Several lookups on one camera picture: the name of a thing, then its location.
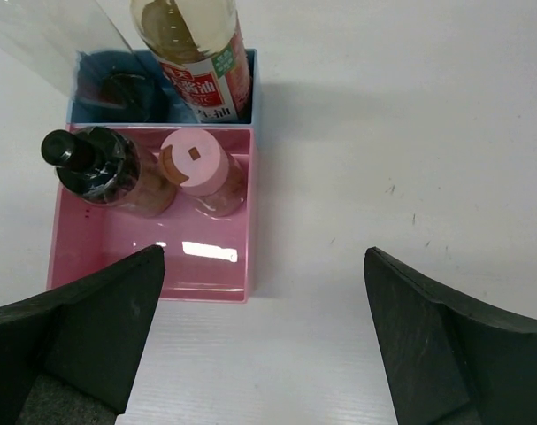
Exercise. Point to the soy sauce bottle red label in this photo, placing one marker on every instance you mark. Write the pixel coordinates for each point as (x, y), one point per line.
(199, 46)

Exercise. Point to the black grinder spice bottle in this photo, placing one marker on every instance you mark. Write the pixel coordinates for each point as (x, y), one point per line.
(106, 169)

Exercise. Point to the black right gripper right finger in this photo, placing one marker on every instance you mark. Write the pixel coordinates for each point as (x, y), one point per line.
(449, 358)

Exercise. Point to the pink storage box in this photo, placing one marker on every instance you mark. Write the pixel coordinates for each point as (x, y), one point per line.
(206, 259)

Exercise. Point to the pink-cap spice jar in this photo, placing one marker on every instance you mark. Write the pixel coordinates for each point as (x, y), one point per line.
(196, 163)

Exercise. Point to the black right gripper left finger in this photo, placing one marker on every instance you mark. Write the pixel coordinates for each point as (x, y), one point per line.
(70, 355)

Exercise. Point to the tall clear dark-liquid bottle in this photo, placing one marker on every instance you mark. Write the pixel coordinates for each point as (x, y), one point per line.
(74, 46)

